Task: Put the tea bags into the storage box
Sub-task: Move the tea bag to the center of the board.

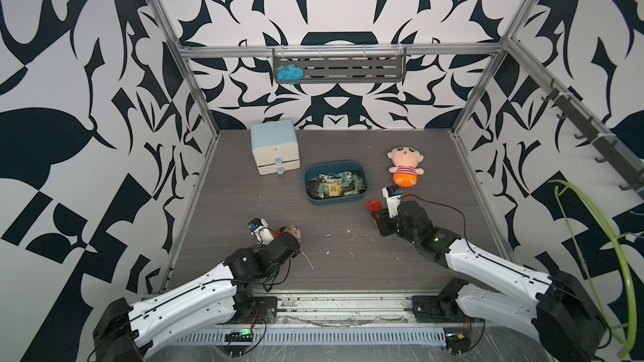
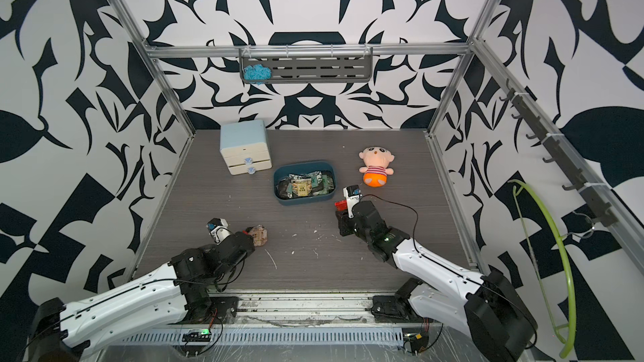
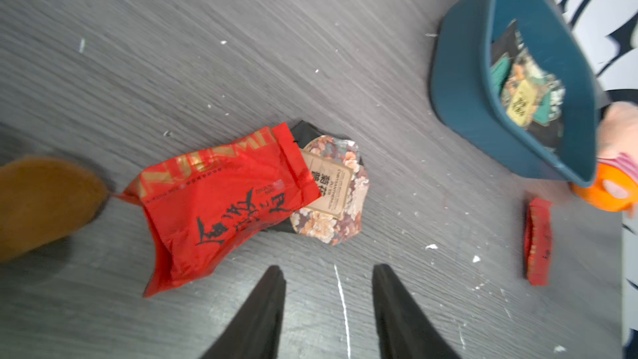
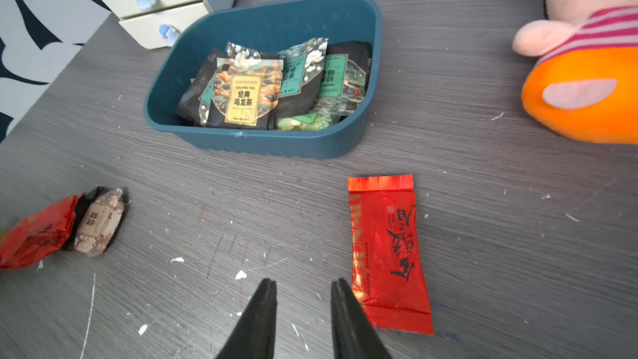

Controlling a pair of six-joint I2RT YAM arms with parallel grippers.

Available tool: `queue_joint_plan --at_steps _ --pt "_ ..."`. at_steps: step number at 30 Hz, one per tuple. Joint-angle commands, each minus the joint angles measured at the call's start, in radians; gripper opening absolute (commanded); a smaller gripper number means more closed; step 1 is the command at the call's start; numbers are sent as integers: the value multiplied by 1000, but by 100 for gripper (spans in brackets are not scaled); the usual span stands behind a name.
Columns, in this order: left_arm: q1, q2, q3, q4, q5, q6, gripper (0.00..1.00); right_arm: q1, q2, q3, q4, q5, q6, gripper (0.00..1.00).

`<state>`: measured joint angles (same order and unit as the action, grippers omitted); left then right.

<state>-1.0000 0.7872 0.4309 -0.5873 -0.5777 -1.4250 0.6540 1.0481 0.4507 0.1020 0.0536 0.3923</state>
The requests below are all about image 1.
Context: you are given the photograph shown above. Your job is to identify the floral beige label tea bag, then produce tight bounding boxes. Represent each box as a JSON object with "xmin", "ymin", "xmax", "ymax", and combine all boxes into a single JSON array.
[{"xmin": 282, "ymin": 226, "xmax": 302, "ymax": 242}]

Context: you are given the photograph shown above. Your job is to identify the red long tea sachet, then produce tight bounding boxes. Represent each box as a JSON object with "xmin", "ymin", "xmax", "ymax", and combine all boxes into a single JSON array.
[{"xmin": 366, "ymin": 199, "xmax": 382, "ymax": 213}]

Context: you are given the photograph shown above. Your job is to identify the green label tea bag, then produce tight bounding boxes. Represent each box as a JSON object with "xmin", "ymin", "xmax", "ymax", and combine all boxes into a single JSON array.
[{"xmin": 335, "ymin": 171, "xmax": 367, "ymax": 196}]

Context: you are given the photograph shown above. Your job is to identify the yellow label landscape tea bag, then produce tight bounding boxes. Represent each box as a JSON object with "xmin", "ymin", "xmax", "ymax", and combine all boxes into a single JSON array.
[{"xmin": 322, "ymin": 180, "xmax": 343, "ymax": 198}]

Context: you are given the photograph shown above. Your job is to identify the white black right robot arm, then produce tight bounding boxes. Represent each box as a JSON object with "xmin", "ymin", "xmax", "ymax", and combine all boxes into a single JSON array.
[{"xmin": 372, "ymin": 200, "xmax": 608, "ymax": 361}]

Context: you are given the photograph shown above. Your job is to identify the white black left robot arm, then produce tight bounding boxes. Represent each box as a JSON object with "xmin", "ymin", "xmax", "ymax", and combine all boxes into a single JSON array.
[{"xmin": 87, "ymin": 232, "xmax": 300, "ymax": 361}]

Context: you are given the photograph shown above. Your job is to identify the teal plastic storage box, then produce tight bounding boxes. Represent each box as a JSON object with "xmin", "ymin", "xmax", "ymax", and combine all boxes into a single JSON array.
[{"xmin": 304, "ymin": 161, "xmax": 368, "ymax": 205}]

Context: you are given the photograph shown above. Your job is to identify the plush doll orange pants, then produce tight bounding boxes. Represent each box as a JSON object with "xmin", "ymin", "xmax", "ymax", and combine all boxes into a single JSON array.
[{"xmin": 387, "ymin": 147, "xmax": 424, "ymax": 188}]

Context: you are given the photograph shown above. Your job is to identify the small blue cream drawer cabinet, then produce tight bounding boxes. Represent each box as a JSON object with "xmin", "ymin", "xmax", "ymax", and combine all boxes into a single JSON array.
[{"xmin": 251, "ymin": 120, "xmax": 300, "ymax": 175}]

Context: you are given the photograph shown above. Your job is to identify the blue crumpled item on shelf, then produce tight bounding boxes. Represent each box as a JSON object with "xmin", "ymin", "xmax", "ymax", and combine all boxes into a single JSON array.
[{"xmin": 275, "ymin": 64, "xmax": 305, "ymax": 85}]

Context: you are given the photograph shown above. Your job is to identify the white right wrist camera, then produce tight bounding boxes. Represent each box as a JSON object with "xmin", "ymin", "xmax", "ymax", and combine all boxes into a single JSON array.
[{"xmin": 382, "ymin": 184, "xmax": 403, "ymax": 219}]

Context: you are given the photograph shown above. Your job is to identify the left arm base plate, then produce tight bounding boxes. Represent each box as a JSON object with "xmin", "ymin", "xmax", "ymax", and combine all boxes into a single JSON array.
[{"xmin": 226, "ymin": 293, "xmax": 278, "ymax": 324}]

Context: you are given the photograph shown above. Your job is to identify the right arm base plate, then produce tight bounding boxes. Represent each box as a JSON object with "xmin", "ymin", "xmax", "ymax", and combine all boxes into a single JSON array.
[{"xmin": 411, "ymin": 295, "xmax": 466, "ymax": 323}]

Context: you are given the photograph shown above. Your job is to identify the grey perforated wall shelf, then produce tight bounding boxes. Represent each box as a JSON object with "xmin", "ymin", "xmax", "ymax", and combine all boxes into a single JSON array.
[{"xmin": 272, "ymin": 47, "xmax": 407, "ymax": 85}]

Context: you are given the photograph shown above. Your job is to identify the black wall hook rail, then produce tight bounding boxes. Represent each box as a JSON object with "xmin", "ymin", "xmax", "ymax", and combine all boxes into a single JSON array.
[{"xmin": 542, "ymin": 78, "xmax": 643, "ymax": 198}]

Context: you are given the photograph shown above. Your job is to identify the green curved hose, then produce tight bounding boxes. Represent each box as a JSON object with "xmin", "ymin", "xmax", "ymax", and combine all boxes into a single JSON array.
[{"xmin": 549, "ymin": 178, "xmax": 638, "ymax": 359}]

